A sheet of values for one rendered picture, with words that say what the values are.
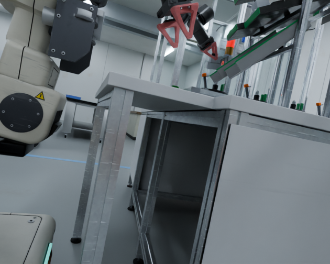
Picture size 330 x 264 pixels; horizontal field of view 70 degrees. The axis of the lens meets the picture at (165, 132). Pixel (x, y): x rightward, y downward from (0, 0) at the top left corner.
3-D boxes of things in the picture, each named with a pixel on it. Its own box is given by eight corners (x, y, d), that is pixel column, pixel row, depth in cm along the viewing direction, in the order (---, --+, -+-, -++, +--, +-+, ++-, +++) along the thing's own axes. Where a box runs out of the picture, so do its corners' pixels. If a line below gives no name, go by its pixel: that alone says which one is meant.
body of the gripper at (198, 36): (210, 39, 111) (201, 25, 109) (215, 40, 102) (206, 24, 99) (198, 47, 113) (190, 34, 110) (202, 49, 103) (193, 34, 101)
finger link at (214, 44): (220, 54, 112) (210, 36, 109) (224, 55, 105) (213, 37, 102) (208, 62, 113) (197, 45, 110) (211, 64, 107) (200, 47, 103)
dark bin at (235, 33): (237, 30, 93) (232, 11, 92) (227, 41, 106) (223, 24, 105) (305, 13, 93) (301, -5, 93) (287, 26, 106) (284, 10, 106)
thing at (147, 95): (107, 84, 50) (109, 70, 50) (95, 98, 135) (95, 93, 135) (336, 138, 73) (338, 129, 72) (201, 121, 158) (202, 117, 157)
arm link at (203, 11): (175, 15, 107) (181, 5, 98) (193, 1, 109) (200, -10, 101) (192, 36, 109) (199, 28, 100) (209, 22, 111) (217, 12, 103)
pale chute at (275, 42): (242, 72, 78) (234, 61, 78) (230, 79, 91) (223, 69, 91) (312, 25, 78) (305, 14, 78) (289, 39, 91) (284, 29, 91)
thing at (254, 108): (228, 108, 49) (231, 94, 49) (145, 111, 196) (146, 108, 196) (607, 194, 79) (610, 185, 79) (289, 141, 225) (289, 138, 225)
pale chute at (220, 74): (222, 78, 93) (216, 69, 93) (214, 84, 106) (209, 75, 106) (281, 39, 93) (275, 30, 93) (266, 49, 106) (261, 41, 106)
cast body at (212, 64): (207, 68, 110) (209, 53, 107) (205, 67, 114) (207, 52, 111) (224, 70, 110) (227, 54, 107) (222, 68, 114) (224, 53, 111)
